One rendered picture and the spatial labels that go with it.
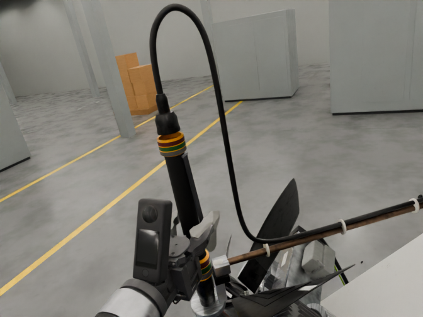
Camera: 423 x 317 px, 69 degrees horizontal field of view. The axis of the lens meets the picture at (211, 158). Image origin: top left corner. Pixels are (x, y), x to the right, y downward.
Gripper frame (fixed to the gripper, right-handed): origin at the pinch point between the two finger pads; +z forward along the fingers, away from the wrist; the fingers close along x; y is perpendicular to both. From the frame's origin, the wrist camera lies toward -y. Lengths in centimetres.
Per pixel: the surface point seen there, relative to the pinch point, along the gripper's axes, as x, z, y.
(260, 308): 13.2, -9.8, 10.4
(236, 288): 1.6, 7.1, 26.3
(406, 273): 36.5, 15.3, 22.3
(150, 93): -472, 672, 103
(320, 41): -74, 1212, 76
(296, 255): 11, 33, 37
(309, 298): 15.9, 21.4, 41.3
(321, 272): 19, 28, 38
